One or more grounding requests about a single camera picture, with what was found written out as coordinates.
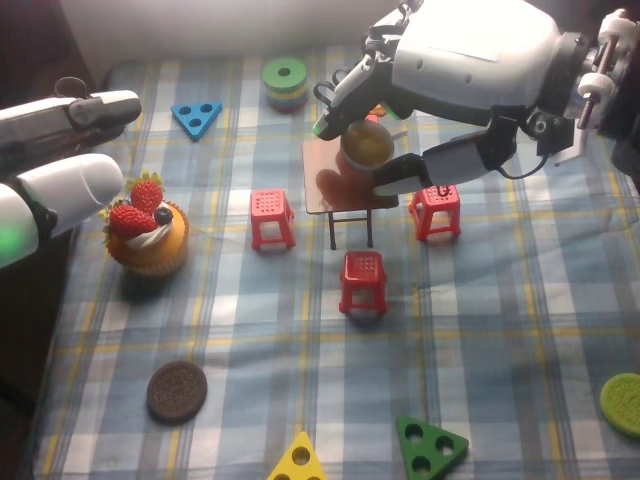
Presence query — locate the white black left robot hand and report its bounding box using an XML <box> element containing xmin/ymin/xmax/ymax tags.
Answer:
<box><xmin>0</xmin><ymin>77</ymin><xmax>143</xmax><ymax>269</ymax></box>

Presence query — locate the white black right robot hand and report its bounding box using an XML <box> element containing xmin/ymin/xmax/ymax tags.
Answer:
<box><xmin>313</xmin><ymin>0</ymin><xmax>561</xmax><ymax>198</ymax></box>

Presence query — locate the red stool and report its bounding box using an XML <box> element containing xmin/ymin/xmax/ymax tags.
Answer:
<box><xmin>338</xmin><ymin>250</ymin><xmax>389</xmax><ymax>317</ymax></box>
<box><xmin>408</xmin><ymin>183</ymin><xmax>462</xmax><ymax>243</ymax></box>
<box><xmin>249</xmin><ymin>188</ymin><xmax>296</xmax><ymax>251</ymax></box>

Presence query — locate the small brown toy table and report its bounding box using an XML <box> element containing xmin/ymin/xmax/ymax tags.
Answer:
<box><xmin>302</xmin><ymin>137</ymin><xmax>401</xmax><ymax>251</ymax></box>

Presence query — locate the toy strawberry cupcake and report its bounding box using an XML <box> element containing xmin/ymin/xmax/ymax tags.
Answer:
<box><xmin>99</xmin><ymin>170</ymin><xmax>190</xmax><ymax>278</ymax></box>

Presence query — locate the blue triangle block with holes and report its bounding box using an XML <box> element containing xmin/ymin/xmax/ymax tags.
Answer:
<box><xmin>170</xmin><ymin>100</ymin><xmax>223</xmax><ymax>142</ymax></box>

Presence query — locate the brown toy sandwich cookie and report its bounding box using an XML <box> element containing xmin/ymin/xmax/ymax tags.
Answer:
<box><xmin>146</xmin><ymin>360</ymin><xmax>209</xmax><ymax>426</ymax></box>

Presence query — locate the blue plaid table cloth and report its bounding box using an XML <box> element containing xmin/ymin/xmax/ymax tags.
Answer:
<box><xmin>29</xmin><ymin>47</ymin><xmax>640</xmax><ymax>480</ymax></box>

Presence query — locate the yellow triangle block with holes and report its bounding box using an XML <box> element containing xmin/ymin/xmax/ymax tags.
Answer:
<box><xmin>267</xmin><ymin>431</ymin><xmax>329</xmax><ymax>480</ymax></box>

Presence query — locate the green toy sandwich cookie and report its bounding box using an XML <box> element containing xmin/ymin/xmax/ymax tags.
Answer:
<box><xmin>599</xmin><ymin>372</ymin><xmax>640</xmax><ymax>441</ymax></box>

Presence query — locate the green triangle block with holes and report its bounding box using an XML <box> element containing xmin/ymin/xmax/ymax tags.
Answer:
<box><xmin>395</xmin><ymin>415</ymin><xmax>470</xmax><ymax>480</ymax></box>

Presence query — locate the yellow ring block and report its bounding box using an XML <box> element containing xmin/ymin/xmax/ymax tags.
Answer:
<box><xmin>265</xmin><ymin>89</ymin><xmax>309</xmax><ymax>105</ymax></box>

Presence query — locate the green ring block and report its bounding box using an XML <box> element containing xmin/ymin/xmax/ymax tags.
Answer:
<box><xmin>262</xmin><ymin>56</ymin><xmax>309</xmax><ymax>94</ymax></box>

